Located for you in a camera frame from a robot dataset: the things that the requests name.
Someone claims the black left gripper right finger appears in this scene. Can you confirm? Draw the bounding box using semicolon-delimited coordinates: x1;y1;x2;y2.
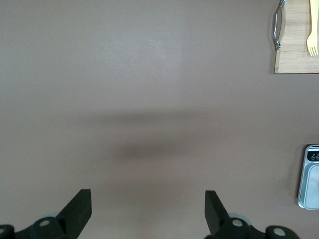
204;190;300;239

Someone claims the wooden cutting board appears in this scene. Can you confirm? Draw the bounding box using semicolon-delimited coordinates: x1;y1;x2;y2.
274;0;319;74

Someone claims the yellow plastic fork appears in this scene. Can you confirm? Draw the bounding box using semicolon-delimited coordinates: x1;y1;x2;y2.
306;0;319;57

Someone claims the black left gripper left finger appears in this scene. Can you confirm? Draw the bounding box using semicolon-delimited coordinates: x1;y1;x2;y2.
0;189;92;239

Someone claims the silver digital kitchen scale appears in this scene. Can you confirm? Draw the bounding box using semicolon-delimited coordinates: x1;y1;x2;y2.
298;144;319;211

